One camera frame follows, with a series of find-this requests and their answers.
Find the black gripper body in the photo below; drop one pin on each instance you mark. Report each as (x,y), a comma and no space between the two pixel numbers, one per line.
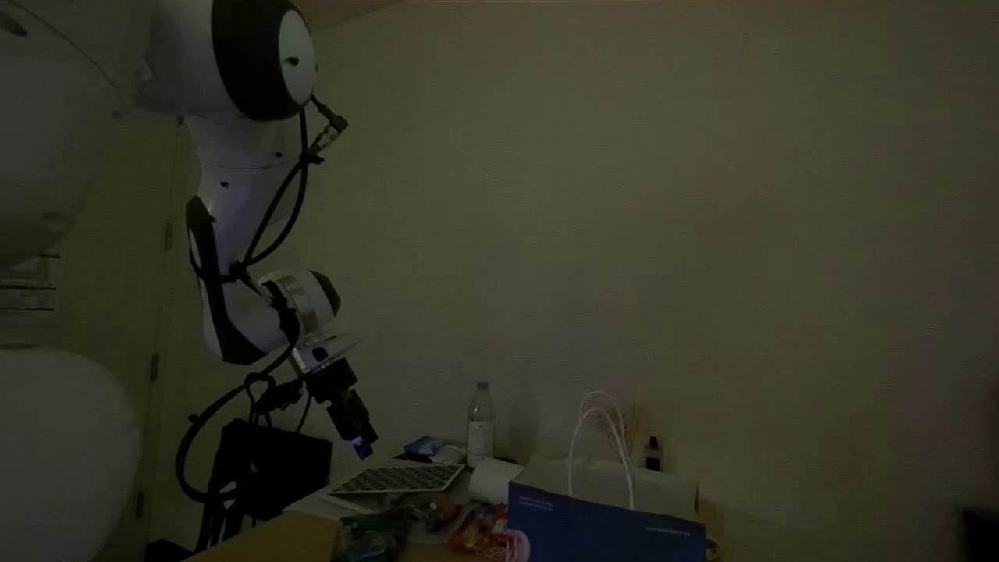
(339,401)

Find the green plastic snack bag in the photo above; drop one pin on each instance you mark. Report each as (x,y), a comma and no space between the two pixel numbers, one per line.
(375,533)

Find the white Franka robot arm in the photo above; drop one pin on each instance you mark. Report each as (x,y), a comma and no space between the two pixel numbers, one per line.
(246,156)

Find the black white keyboard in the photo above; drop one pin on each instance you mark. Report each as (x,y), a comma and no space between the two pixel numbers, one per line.
(402,478)

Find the blue tissue box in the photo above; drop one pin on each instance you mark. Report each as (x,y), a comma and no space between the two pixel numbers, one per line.
(432,449)

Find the black crate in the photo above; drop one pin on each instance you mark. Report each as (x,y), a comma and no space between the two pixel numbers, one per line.
(276,470)

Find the clear plastic water bottle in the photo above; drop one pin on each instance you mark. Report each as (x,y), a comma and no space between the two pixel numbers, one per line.
(478,433)

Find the white paper towel roll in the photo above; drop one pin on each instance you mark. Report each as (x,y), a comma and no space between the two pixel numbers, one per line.
(491,481)

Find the red snack package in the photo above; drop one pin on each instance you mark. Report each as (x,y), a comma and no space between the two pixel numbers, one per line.
(472,524)

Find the small reed diffuser bottle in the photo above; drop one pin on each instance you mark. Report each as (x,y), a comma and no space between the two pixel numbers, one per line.
(654,455)

